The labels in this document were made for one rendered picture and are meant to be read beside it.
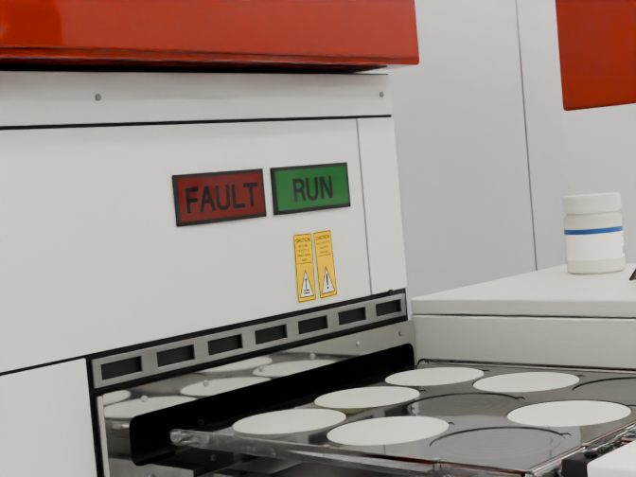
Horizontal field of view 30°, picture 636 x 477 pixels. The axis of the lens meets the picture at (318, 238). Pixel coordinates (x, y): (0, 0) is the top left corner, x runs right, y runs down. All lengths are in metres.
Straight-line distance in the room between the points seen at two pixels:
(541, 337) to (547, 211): 3.25
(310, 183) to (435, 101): 2.74
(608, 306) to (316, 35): 0.40
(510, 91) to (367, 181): 3.06
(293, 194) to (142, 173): 0.20
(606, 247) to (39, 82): 0.74
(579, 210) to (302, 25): 0.47
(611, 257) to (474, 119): 2.69
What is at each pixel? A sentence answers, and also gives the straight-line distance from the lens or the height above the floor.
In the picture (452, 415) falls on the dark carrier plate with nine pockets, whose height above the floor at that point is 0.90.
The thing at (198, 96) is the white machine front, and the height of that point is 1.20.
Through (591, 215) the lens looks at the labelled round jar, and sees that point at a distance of 1.47.
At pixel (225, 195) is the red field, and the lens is 1.14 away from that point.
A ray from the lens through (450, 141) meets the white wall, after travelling 4.01.
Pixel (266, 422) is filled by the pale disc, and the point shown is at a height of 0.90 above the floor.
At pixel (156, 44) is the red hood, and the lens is 1.04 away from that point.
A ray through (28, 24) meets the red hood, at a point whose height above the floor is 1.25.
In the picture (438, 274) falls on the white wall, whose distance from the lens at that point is 3.92.
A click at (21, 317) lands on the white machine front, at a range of 1.00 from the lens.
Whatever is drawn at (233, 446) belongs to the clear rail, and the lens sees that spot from 0.99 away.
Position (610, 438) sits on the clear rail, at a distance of 0.91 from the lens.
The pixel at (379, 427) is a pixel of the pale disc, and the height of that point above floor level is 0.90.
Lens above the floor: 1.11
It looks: 3 degrees down
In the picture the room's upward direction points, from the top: 5 degrees counter-clockwise
